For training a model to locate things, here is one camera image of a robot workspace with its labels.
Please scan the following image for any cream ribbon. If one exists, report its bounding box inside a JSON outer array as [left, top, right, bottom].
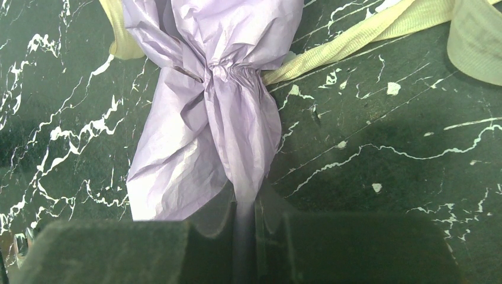
[[101, 1, 501, 85]]

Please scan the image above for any purple wrapping paper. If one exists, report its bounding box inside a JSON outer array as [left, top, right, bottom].
[[121, 0, 305, 284]]

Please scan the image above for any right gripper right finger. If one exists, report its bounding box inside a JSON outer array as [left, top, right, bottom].
[[254, 182, 463, 283]]

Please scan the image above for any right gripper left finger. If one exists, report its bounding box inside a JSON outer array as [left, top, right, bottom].
[[11, 184, 236, 283]]

